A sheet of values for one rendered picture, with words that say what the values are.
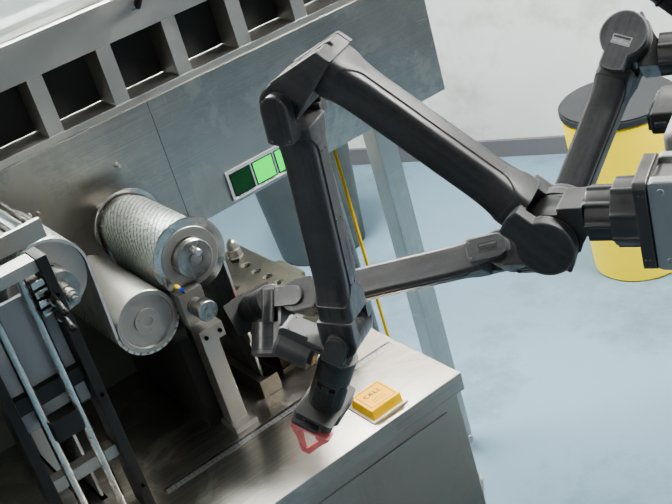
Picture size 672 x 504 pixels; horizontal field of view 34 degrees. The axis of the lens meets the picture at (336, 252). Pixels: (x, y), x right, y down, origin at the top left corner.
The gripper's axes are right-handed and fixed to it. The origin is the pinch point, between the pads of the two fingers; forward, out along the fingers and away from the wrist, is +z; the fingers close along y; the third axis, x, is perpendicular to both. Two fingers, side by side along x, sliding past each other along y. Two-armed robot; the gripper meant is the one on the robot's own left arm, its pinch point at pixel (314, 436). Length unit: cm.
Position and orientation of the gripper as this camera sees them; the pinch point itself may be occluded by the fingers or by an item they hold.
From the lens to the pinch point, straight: 183.4
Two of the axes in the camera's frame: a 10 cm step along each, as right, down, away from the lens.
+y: -4.0, 5.3, -7.5
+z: -2.1, 7.5, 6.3
